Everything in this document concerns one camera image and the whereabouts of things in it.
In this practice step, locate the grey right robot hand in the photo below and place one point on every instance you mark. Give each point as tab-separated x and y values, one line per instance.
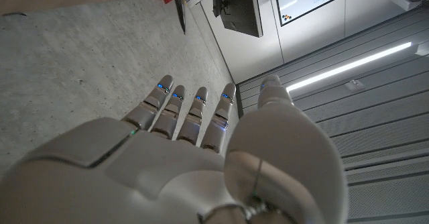
167	177

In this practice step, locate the small ceiling sensor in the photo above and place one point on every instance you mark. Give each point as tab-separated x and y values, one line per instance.
354	84

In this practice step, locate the ceiling light strip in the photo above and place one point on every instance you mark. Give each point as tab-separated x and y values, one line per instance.
348	66

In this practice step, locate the black computer monitor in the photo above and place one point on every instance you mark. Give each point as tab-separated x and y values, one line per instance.
239	9

